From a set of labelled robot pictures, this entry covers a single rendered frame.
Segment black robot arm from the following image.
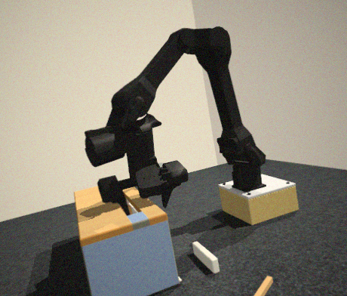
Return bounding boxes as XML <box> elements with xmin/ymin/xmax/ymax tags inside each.
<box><xmin>84</xmin><ymin>26</ymin><xmax>266</xmax><ymax>199</ymax></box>

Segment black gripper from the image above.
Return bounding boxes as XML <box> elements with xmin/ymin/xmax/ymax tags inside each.
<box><xmin>97</xmin><ymin>149</ymin><xmax>189</xmax><ymax>215</ymax></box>

